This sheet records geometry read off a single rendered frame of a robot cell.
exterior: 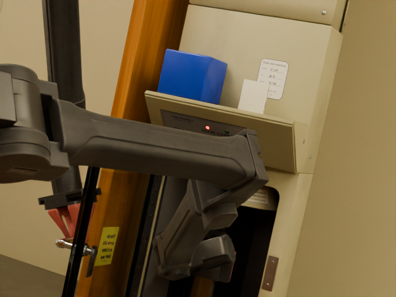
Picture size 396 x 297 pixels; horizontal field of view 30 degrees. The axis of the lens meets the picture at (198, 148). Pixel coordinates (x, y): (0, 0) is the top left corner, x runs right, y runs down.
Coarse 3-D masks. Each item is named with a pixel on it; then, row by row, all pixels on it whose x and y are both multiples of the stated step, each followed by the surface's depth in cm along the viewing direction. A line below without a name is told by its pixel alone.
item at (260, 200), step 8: (256, 192) 155; (264, 192) 156; (272, 192) 158; (248, 200) 154; (256, 200) 155; (264, 200) 156; (272, 200) 157; (256, 208) 154; (264, 208) 155; (272, 208) 157
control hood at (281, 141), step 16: (160, 96) 148; (176, 96) 147; (160, 112) 151; (176, 112) 148; (192, 112) 146; (208, 112) 144; (224, 112) 142; (240, 112) 141; (256, 128) 142; (272, 128) 140; (288, 128) 138; (304, 128) 144; (272, 144) 143; (288, 144) 141; (304, 144) 146; (272, 160) 146; (288, 160) 144
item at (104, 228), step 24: (96, 192) 133; (120, 192) 144; (144, 192) 156; (96, 216) 136; (120, 216) 146; (96, 240) 138; (120, 240) 149; (96, 264) 140; (120, 264) 152; (96, 288) 143; (120, 288) 154
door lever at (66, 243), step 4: (72, 236) 140; (60, 240) 136; (64, 240) 136; (68, 240) 137; (72, 240) 138; (56, 244) 136; (60, 244) 135; (64, 244) 135; (68, 244) 135; (68, 248) 135
